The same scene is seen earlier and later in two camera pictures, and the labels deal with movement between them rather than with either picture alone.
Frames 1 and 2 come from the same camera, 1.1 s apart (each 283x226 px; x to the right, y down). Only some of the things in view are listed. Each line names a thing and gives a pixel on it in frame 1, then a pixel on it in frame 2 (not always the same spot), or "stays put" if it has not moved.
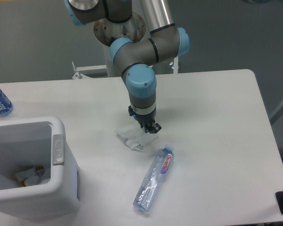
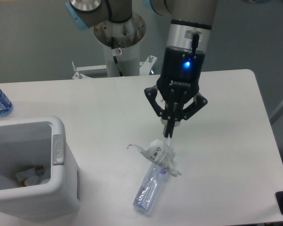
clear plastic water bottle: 154,176 stays put
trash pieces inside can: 30,177 stays put
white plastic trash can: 20,144 stays put
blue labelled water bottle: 0,104 stays put
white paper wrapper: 136,138 to 161,152
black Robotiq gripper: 144,120 to 179,81
